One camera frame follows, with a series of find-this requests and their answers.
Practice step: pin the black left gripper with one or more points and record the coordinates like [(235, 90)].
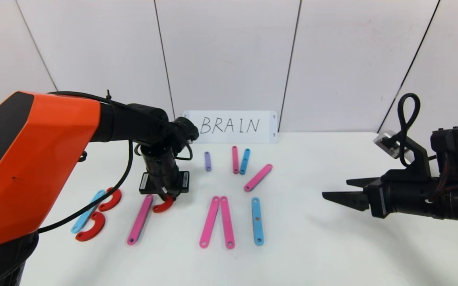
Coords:
[(164, 184)]

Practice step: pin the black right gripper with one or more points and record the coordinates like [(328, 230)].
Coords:
[(377, 197)]

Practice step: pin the red C-shaped piece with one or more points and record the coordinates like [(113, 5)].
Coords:
[(115, 198), (96, 230), (165, 206)]

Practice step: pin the long pink bar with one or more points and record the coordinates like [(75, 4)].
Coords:
[(210, 221), (140, 219), (258, 177), (227, 222)]

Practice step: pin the orange and black left arm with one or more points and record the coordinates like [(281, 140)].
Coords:
[(34, 159)]

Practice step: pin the white sign reading BRAIN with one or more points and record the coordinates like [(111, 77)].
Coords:
[(229, 138)]

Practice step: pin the short purple bar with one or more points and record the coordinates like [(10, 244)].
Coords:
[(208, 161)]

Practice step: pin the short pink bar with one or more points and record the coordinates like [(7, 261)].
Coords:
[(235, 159)]

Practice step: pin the long blue bar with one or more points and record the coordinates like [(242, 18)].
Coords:
[(84, 214), (257, 228)]

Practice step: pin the short blue bar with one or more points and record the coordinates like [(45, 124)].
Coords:
[(245, 163)]

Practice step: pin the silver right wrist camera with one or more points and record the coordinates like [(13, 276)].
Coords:
[(386, 143)]

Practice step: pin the black right camera bracket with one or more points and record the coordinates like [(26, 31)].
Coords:
[(416, 159)]

